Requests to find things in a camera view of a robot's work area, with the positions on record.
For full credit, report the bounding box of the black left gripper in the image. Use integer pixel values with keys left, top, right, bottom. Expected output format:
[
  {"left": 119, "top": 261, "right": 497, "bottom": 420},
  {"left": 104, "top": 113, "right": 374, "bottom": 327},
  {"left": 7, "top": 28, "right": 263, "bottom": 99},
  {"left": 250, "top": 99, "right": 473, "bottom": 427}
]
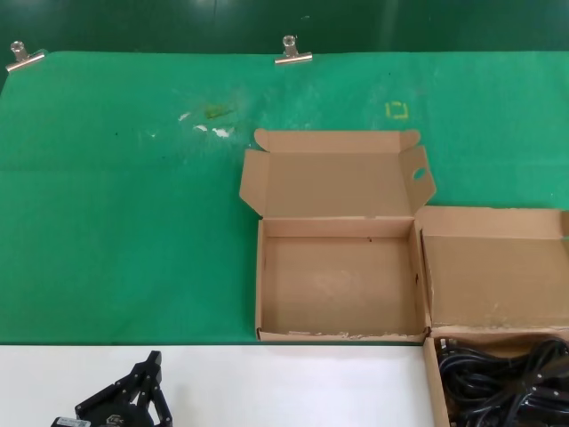
[{"left": 50, "top": 350, "right": 176, "bottom": 427}]

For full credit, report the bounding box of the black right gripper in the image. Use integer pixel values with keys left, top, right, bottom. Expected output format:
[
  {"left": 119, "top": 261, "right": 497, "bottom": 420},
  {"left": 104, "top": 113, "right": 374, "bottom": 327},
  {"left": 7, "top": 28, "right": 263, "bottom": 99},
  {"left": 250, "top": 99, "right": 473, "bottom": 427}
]
[{"left": 521, "top": 384, "right": 569, "bottom": 417}]

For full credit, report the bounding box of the open cardboard box, plain flap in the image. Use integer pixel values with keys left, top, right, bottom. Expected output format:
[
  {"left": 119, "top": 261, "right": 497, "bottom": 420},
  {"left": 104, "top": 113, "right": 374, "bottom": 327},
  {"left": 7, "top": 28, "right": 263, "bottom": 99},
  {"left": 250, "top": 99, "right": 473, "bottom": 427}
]
[{"left": 415, "top": 205, "right": 569, "bottom": 427}]

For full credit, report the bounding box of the open cardboard box, holed flap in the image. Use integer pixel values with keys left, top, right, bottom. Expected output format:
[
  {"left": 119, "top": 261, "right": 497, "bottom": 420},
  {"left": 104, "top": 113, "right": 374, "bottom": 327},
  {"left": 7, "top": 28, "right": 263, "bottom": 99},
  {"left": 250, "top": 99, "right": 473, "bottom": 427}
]
[{"left": 238, "top": 128, "right": 437, "bottom": 343}]

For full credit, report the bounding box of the green table mat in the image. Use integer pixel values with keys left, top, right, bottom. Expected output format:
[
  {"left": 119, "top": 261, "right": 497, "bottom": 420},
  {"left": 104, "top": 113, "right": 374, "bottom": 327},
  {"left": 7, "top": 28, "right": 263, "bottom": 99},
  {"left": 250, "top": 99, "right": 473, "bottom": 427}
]
[{"left": 0, "top": 50, "right": 569, "bottom": 346}]

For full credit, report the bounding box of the silver metal binder clip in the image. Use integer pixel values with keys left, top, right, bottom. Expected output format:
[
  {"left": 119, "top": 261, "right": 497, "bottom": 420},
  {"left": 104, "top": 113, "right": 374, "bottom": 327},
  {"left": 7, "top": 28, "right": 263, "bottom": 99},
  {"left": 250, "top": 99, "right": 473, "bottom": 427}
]
[
  {"left": 4, "top": 40, "right": 48, "bottom": 75},
  {"left": 274, "top": 34, "right": 314, "bottom": 68}
]

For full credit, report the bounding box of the black power cable pile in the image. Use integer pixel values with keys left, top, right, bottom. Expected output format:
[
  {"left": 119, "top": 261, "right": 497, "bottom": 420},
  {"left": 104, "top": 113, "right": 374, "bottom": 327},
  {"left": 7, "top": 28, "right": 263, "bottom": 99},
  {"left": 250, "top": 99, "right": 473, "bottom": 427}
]
[{"left": 437, "top": 336, "right": 569, "bottom": 427}]

